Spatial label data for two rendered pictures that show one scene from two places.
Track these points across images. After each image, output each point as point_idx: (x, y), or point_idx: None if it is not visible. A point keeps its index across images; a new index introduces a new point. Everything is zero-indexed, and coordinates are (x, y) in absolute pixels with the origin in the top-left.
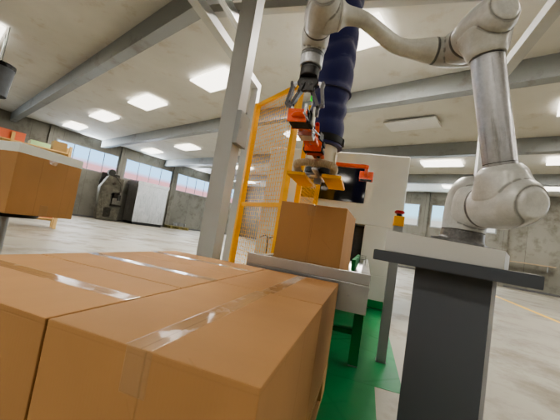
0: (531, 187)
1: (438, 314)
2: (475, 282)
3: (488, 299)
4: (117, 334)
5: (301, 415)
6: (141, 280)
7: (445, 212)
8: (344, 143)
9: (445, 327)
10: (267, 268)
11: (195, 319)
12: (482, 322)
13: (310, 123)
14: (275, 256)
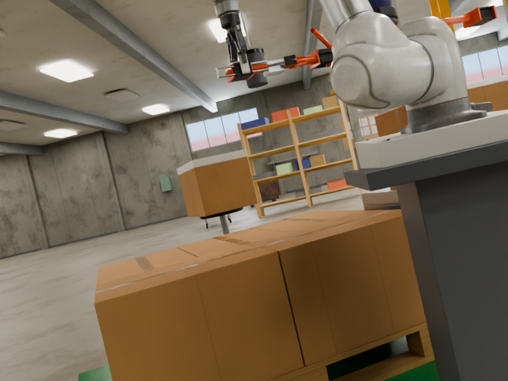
0: (335, 64)
1: (413, 234)
2: (410, 184)
3: (419, 205)
4: (101, 288)
5: (259, 343)
6: (186, 255)
7: None
8: (388, 10)
9: (419, 249)
10: (379, 207)
11: (147, 277)
12: (425, 236)
13: (239, 75)
14: (391, 188)
